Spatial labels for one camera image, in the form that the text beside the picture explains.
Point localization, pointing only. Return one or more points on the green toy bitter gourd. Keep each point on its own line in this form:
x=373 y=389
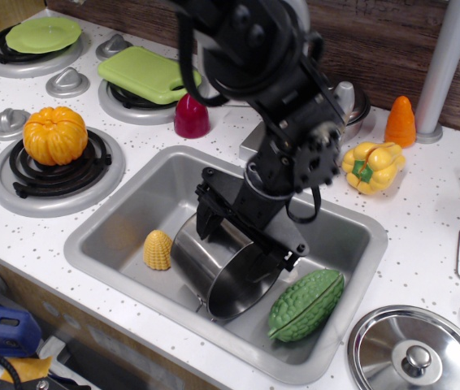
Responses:
x=305 y=305

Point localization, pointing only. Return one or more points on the grey vertical pole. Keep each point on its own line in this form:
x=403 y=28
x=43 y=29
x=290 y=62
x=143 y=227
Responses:
x=439 y=78

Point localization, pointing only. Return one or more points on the silver stove knob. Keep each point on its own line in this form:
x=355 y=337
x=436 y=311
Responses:
x=12 y=123
x=112 y=46
x=67 y=84

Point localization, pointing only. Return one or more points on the yellow toy bell pepper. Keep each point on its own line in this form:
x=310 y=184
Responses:
x=371 y=168

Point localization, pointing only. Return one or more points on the orange toy pumpkin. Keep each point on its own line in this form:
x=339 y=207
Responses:
x=55 y=136

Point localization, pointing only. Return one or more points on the orange toy carrot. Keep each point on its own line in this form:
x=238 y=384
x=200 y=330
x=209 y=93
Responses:
x=400 y=127

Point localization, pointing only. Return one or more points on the yellow cloth scrap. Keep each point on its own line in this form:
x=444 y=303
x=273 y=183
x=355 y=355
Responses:
x=30 y=368

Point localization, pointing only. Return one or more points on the front stove burner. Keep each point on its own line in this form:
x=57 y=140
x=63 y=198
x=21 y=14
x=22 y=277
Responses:
x=32 y=189

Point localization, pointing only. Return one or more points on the yellow toy corn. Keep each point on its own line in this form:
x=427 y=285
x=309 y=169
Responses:
x=157 y=251

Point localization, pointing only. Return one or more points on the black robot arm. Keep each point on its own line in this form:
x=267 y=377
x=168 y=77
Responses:
x=259 y=53

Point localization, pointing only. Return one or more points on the green toy cutting board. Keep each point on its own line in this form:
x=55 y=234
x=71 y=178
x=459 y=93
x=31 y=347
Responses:
x=145 y=74

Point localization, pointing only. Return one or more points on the stainless steel pot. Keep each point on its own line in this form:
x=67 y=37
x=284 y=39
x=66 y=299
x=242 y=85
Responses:
x=215 y=269

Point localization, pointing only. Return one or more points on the red toy vegetable half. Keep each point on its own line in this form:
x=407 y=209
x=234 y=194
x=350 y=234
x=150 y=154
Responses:
x=191 y=118

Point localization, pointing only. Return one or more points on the steel pot lid with knob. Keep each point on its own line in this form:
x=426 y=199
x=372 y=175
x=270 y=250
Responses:
x=404 y=347

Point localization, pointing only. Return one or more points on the green toy plate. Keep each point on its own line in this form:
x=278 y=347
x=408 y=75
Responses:
x=43 y=35

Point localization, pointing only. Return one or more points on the stainless steel sink basin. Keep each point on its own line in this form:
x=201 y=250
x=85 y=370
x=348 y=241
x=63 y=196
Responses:
x=161 y=196

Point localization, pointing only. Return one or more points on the silver toy faucet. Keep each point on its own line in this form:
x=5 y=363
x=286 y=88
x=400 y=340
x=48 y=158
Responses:
x=252 y=142

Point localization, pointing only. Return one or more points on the back left stove burner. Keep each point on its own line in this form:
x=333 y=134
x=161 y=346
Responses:
x=18 y=65

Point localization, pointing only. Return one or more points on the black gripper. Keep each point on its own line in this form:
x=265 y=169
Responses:
x=257 y=204

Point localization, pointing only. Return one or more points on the blue clamp tool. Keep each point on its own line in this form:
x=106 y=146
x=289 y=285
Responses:
x=20 y=334

